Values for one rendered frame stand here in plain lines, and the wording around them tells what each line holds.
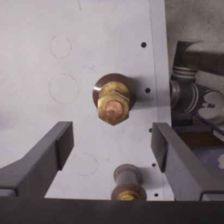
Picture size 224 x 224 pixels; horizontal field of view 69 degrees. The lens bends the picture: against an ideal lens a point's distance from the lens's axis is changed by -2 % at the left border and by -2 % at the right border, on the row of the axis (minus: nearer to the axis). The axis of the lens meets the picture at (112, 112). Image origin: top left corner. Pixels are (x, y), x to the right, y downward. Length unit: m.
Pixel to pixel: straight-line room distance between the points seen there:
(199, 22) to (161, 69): 1.59
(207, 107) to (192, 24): 1.42
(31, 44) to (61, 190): 0.45
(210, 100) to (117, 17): 0.41
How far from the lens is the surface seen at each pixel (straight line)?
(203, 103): 0.64
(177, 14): 1.95
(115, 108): 0.24
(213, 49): 0.61
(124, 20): 0.45
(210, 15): 2.08
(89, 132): 0.48
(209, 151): 1.21
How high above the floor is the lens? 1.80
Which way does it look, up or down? 74 degrees down
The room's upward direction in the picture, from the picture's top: 175 degrees counter-clockwise
